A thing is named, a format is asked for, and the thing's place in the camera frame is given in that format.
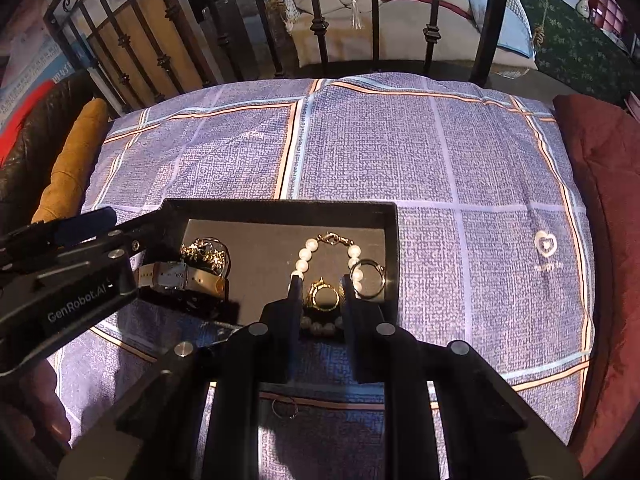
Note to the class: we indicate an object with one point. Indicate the gold ring earring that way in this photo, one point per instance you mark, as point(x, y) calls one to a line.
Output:
point(322, 296)

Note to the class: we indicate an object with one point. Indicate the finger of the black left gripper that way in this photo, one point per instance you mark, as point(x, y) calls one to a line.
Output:
point(145, 239)
point(65, 234)

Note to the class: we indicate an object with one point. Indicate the brown suede cushion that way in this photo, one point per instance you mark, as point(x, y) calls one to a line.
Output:
point(63, 196)

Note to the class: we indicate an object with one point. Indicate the person's left hand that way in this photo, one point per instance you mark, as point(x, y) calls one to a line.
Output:
point(38, 388)

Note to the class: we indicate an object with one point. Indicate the gold ornate brooch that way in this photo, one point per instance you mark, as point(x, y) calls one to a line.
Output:
point(207, 253)

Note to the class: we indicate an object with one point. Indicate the black leather bag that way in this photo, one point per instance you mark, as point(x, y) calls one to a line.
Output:
point(26, 171)

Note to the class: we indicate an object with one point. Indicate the green patterned carpet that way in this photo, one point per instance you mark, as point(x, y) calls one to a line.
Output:
point(578, 54)

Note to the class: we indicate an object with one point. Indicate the black iron bed frame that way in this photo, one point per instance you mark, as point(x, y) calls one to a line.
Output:
point(247, 40)

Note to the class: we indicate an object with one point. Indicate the black jewelry tray box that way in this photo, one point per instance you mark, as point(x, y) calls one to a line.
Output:
point(271, 240)

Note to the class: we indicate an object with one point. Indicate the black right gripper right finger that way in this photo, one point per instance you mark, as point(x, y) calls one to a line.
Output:
point(382, 352)

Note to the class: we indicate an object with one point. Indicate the white leather strap watch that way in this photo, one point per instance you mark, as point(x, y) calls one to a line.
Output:
point(179, 276)

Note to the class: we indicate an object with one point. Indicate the maroon quilted pillow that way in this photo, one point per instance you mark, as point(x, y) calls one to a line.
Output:
point(602, 143)

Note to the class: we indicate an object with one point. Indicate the blue plaid bed sheet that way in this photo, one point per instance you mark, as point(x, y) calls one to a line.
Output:
point(494, 243)

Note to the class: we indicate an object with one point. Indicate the beige hanging swing bed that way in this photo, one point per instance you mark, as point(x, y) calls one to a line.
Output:
point(357, 29)

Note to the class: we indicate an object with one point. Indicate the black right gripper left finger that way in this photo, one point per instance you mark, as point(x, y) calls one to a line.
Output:
point(263, 351)

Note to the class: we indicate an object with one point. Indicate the wooden panel board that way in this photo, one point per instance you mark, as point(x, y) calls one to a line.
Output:
point(146, 48)

